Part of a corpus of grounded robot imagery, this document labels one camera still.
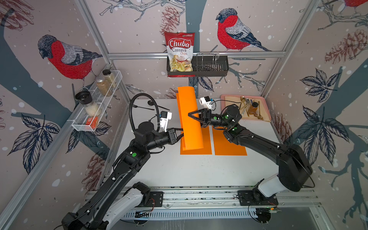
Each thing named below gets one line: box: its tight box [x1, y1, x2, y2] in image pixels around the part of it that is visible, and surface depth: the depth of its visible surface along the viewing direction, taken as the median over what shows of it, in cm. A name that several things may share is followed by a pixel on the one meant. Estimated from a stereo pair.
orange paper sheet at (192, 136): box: [176, 86, 204, 151], surface depth 63 cm
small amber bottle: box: [248, 101, 259, 115], surface depth 109 cm
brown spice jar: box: [96, 79, 113, 97], surface depth 78 cm
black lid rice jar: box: [75, 91, 102, 117], surface depth 67 cm
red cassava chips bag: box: [164, 31, 196, 78], surface depth 85 cm
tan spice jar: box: [102, 69, 117, 89], surface depth 82 cm
